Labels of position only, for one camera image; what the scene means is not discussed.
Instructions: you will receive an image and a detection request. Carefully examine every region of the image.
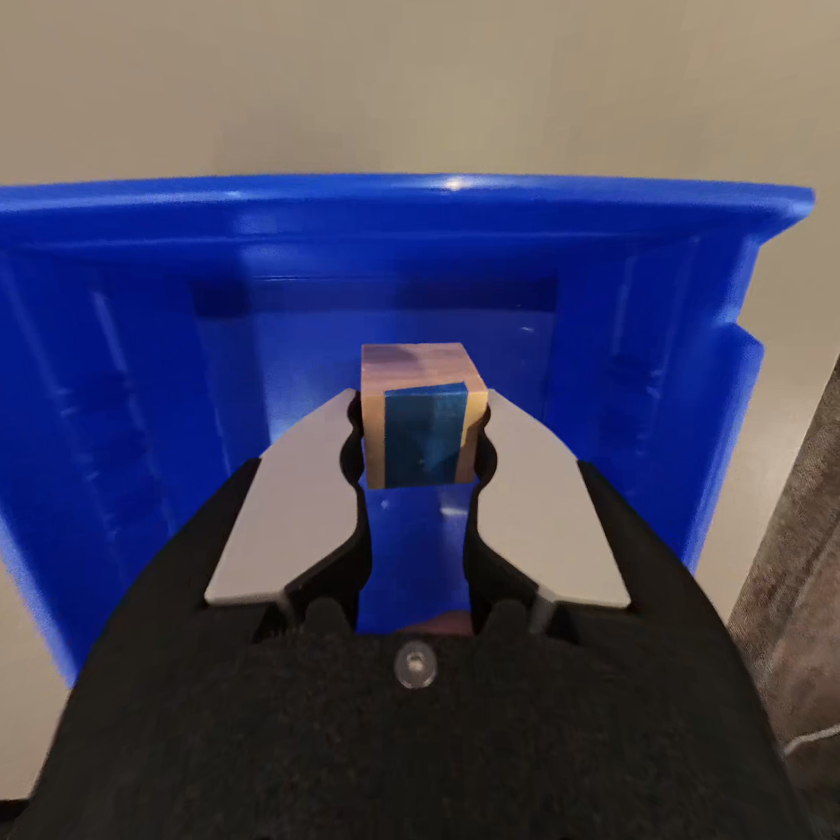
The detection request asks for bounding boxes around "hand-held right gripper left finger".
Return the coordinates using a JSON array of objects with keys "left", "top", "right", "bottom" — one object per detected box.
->
[{"left": 205, "top": 388, "right": 375, "bottom": 634}]

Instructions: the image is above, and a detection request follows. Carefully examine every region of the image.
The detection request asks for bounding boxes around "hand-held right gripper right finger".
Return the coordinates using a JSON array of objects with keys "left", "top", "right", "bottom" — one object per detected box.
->
[{"left": 461, "top": 388, "right": 632, "bottom": 636}]

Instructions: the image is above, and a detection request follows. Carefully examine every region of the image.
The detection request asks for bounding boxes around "wooden cube with blue stripe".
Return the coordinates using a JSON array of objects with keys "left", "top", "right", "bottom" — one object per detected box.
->
[{"left": 361, "top": 343, "right": 490, "bottom": 490}]

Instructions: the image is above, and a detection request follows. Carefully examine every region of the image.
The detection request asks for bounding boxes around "blue plastic bin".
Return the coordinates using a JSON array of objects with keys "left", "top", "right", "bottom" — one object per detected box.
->
[{"left": 0, "top": 174, "right": 818, "bottom": 690}]

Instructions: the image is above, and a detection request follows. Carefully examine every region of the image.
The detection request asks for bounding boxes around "person's right hand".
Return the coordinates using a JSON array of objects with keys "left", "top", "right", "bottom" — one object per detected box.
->
[{"left": 420, "top": 610, "right": 475, "bottom": 636}]

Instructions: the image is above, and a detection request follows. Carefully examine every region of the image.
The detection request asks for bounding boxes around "white cable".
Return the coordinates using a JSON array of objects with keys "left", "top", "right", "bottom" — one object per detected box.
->
[{"left": 783, "top": 725, "right": 840, "bottom": 757}]

